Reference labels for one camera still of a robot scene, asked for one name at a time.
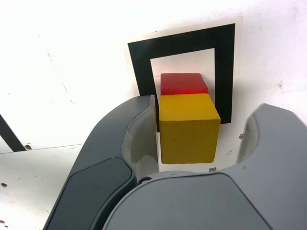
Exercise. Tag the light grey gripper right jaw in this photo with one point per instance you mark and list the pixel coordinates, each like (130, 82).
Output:
(204, 203)

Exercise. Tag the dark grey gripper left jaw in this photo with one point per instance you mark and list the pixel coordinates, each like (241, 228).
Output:
(100, 153)

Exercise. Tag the yellow cube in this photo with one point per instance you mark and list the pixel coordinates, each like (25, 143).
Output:
(189, 134)

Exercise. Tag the red cube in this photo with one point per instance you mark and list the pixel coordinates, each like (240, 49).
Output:
(183, 83)

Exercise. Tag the black tape square outline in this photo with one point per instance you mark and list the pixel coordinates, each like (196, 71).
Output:
(180, 43)

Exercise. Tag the black tape strip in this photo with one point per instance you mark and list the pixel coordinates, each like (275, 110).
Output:
(10, 139)

